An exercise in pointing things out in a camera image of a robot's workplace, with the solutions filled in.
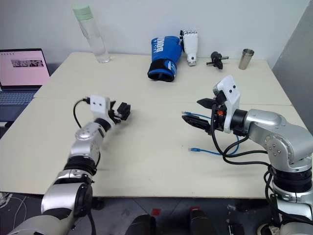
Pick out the steel cup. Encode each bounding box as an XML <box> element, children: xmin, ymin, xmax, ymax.
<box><xmin>238</xmin><ymin>48</ymin><xmax>255</xmax><ymax>71</ymax></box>

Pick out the black clamp tool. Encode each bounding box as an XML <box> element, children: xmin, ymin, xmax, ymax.
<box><xmin>206</xmin><ymin>51</ymin><xmax>229</xmax><ymax>71</ymax></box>

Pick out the white robotic hand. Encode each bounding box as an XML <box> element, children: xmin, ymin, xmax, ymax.
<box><xmin>179</xmin><ymin>29</ymin><xmax>199</xmax><ymax>67</ymax></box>

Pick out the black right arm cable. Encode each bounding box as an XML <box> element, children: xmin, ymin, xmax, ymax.
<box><xmin>210</xmin><ymin>127</ymin><xmax>282</xmax><ymax>222</ymax></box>

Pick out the grey partition panel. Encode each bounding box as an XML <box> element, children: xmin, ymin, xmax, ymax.
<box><xmin>270</xmin><ymin>0</ymin><xmax>313</xmax><ymax>138</ymax></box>

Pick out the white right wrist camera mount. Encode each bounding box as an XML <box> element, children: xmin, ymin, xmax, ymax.
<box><xmin>212</xmin><ymin>74</ymin><xmax>242</xmax><ymax>134</ymax></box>

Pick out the open laptop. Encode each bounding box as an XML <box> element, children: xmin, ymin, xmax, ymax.
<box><xmin>0</xmin><ymin>48</ymin><xmax>51</xmax><ymax>123</ymax></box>

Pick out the blue Ethernet cable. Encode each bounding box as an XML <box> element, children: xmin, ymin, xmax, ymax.
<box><xmin>181</xmin><ymin>110</ymin><xmax>248</xmax><ymax>156</ymax></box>

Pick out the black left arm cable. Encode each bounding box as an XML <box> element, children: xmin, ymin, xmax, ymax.
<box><xmin>73</xmin><ymin>97</ymin><xmax>91</xmax><ymax>129</ymax></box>

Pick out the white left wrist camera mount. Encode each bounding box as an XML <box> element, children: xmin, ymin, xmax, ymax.
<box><xmin>89</xmin><ymin>95</ymin><xmax>111</xmax><ymax>119</ymax></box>

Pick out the dark rounded shape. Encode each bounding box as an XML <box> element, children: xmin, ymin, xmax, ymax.
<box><xmin>189</xmin><ymin>208</ymin><xmax>217</xmax><ymax>235</ymax></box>
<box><xmin>125</xmin><ymin>213</ymin><xmax>157</xmax><ymax>235</ymax></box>

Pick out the blue boxing glove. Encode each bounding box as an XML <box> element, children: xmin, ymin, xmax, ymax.
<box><xmin>147</xmin><ymin>36</ymin><xmax>183</xmax><ymax>83</ymax></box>

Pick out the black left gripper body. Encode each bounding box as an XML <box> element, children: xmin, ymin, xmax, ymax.
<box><xmin>107</xmin><ymin>104</ymin><xmax>121</xmax><ymax>124</ymax></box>

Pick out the clear bottle with green cap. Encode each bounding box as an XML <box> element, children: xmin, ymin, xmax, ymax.
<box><xmin>71</xmin><ymin>5</ymin><xmax>112</xmax><ymax>64</ymax></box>

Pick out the white floor cable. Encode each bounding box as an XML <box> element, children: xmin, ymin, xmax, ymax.
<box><xmin>0</xmin><ymin>192</ymin><xmax>28</xmax><ymax>222</ymax></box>

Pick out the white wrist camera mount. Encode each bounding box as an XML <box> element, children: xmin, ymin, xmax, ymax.
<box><xmin>89</xmin><ymin>95</ymin><xmax>111</xmax><ymax>119</ymax></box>
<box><xmin>212</xmin><ymin>74</ymin><xmax>242</xmax><ymax>134</ymax></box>

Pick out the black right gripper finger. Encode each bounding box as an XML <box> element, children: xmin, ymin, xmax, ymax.
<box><xmin>197</xmin><ymin>97</ymin><xmax>217</xmax><ymax>110</ymax></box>
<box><xmin>181</xmin><ymin>115</ymin><xmax>212</xmax><ymax>135</ymax></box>

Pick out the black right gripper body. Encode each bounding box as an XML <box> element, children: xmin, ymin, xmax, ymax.
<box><xmin>209</xmin><ymin>91</ymin><xmax>227</xmax><ymax>133</ymax></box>

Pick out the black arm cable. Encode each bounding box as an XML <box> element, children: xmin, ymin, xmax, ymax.
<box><xmin>210</xmin><ymin>127</ymin><xmax>282</xmax><ymax>222</ymax></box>
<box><xmin>73</xmin><ymin>97</ymin><xmax>91</xmax><ymax>129</ymax></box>

